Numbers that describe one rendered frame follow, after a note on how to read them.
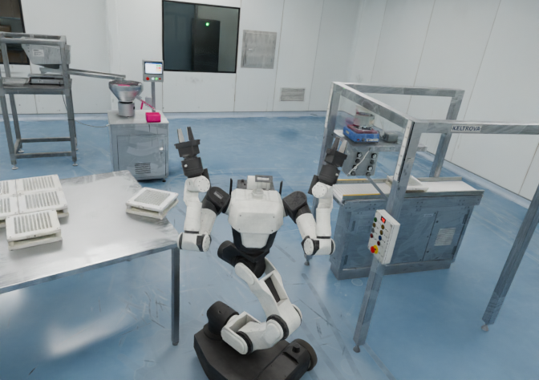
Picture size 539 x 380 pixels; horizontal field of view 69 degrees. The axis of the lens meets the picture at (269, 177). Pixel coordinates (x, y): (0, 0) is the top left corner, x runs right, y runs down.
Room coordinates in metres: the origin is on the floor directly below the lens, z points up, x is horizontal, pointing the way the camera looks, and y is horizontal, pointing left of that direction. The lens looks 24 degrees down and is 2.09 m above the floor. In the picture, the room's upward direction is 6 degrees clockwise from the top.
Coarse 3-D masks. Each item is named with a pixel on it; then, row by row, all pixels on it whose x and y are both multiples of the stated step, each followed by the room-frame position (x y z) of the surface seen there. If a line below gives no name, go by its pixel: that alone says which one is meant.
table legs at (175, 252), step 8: (176, 248) 1.87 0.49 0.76; (176, 256) 1.87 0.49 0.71; (176, 264) 1.87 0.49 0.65; (176, 272) 1.87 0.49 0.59; (176, 280) 1.87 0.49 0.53; (176, 288) 1.87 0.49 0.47; (176, 296) 1.87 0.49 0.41; (176, 304) 1.87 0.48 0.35; (176, 312) 1.87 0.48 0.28; (176, 320) 1.87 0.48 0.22; (176, 328) 1.87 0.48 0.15; (176, 336) 1.87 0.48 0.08; (176, 344) 1.87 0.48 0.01
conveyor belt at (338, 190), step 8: (336, 184) 2.91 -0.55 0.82; (344, 184) 2.92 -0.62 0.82; (352, 184) 2.94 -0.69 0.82; (360, 184) 2.96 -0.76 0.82; (368, 184) 2.98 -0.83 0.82; (384, 184) 3.02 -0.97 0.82; (432, 184) 3.13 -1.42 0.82; (440, 184) 3.15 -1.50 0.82; (448, 184) 3.18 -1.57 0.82; (456, 184) 3.20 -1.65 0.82; (464, 184) 3.22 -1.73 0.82; (336, 192) 2.76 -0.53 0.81; (344, 192) 2.77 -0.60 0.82; (352, 192) 2.78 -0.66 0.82; (360, 192) 2.80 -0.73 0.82; (368, 192) 2.82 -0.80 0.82; (376, 192) 2.83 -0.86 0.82; (384, 192) 2.85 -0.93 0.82
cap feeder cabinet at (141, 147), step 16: (112, 112) 4.42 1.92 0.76; (144, 112) 4.57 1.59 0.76; (160, 112) 4.64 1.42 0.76; (112, 128) 4.01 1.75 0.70; (128, 128) 4.08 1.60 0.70; (144, 128) 4.15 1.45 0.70; (160, 128) 4.23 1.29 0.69; (112, 144) 4.00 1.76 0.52; (128, 144) 4.07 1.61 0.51; (144, 144) 4.15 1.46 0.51; (160, 144) 4.24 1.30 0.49; (112, 160) 4.02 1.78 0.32; (128, 160) 4.07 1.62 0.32; (144, 160) 4.14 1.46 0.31; (160, 160) 4.23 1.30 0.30; (144, 176) 4.14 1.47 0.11; (160, 176) 4.24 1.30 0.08
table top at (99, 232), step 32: (64, 192) 2.28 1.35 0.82; (96, 192) 2.32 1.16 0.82; (128, 192) 2.37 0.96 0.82; (64, 224) 1.90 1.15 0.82; (96, 224) 1.94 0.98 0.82; (128, 224) 1.97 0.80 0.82; (160, 224) 2.01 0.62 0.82; (0, 256) 1.56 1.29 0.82; (32, 256) 1.59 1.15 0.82; (64, 256) 1.62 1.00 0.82; (96, 256) 1.65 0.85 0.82; (128, 256) 1.68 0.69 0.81; (0, 288) 1.35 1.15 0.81
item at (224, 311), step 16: (224, 304) 1.91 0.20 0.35; (224, 320) 1.79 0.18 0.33; (208, 336) 1.80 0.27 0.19; (208, 352) 1.69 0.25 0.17; (224, 352) 1.71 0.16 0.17; (256, 352) 1.73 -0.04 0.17; (272, 352) 1.74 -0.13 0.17; (288, 352) 1.72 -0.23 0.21; (304, 352) 1.73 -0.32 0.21; (208, 368) 1.63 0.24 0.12; (224, 368) 1.59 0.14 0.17; (240, 368) 1.61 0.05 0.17; (256, 368) 1.62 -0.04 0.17; (272, 368) 1.61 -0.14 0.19; (288, 368) 1.62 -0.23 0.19; (304, 368) 1.69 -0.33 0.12
